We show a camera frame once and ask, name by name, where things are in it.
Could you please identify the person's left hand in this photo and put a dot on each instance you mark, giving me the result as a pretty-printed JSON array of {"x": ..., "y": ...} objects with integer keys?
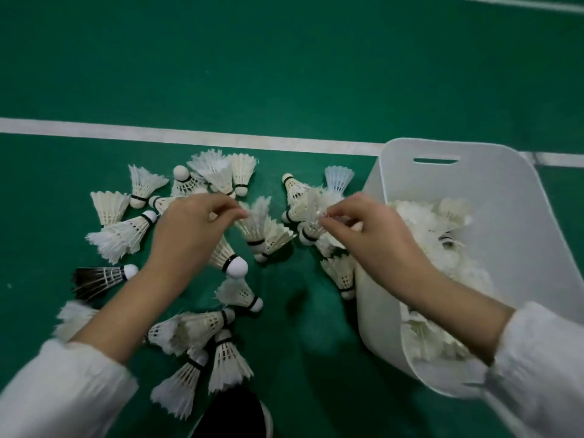
[{"x": 187, "y": 232}]

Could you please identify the person's right hand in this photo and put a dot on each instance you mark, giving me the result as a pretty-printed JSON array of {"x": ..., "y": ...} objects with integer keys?
[{"x": 383, "y": 241}]

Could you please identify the person's left thumb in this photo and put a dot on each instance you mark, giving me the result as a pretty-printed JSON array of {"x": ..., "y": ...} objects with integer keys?
[{"x": 232, "y": 216}]

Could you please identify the person's right thumb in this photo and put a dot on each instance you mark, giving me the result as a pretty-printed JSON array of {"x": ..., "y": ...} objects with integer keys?
[{"x": 340, "y": 228}]

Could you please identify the white feather shuttlecock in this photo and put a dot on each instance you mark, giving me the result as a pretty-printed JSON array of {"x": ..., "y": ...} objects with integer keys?
[
  {"x": 305, "y": 207},
  {"x": 258, "y": 223}
]

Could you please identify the person's right forearm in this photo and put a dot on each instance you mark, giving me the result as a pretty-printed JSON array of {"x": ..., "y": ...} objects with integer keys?
[{"x": 492, "y": 332}]

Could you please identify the person's left forearm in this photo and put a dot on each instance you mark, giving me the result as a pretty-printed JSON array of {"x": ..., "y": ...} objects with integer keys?
[{"x": 91, "y": 355}]

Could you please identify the pale blue shuttlecock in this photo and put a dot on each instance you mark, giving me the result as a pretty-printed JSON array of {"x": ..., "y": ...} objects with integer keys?
[{"x": 339, "y": 177}]

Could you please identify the pile of shuttlecocks inside bin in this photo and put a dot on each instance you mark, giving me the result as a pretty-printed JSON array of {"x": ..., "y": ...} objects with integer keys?
[{"x": 438, "y": 232}]

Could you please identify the heap of white shuttlecocks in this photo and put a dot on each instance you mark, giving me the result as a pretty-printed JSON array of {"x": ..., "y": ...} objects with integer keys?
[{"x": 200, "y": 328}]

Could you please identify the black feathered shuttlecock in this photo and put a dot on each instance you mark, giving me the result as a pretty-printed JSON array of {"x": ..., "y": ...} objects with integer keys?
[{"x": 98, "y": 278}]

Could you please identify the white plastic bin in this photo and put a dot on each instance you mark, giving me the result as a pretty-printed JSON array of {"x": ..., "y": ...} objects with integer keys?
[{"x": 520, "y": 232}]

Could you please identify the black shoe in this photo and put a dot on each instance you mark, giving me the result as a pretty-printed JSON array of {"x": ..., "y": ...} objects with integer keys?
[{"x": 237, "y": 417}]

